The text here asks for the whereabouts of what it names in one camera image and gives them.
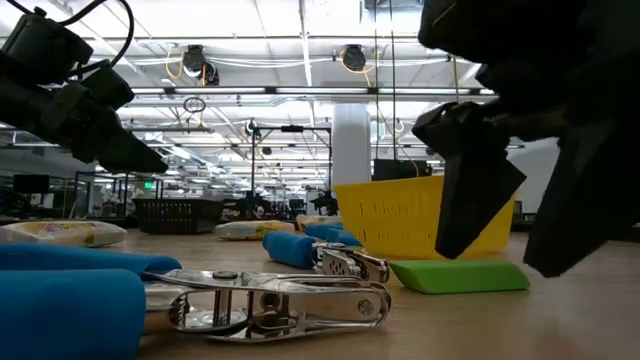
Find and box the black metal station frame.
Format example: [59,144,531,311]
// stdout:
[249,124,334,201]

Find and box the black hanging cable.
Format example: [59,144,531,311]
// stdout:
[373,0,380,161]
[389,0,397,161]

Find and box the black plastic basket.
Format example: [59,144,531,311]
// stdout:
[133,198,225,236]

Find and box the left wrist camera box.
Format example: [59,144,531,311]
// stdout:
[0,12,95,85]

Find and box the yellow plastic basket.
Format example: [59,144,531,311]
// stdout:
[333,174,516,260]

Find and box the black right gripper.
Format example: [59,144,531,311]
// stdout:
[418,0,640,126]

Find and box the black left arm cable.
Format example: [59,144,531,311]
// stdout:
[4,0,136,69]

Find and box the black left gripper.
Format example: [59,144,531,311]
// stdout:
[0,62,170,175]

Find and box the green eraser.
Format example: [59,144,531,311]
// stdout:
[389,258,532,295]

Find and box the white building column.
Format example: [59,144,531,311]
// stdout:
[332,103,372,187]

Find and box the long ceiling light strip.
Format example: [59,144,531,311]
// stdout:
[129,86,496,97]

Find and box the black equipment box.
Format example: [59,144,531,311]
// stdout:
[372,158,434,182]

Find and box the white patterned packet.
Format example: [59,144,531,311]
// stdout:
[0,220,128,249]

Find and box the black ceiling cable reel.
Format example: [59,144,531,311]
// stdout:
[182,44,220,86]
[341,43,369,72]

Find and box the black monitor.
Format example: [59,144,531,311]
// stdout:
[12,173,51,195]

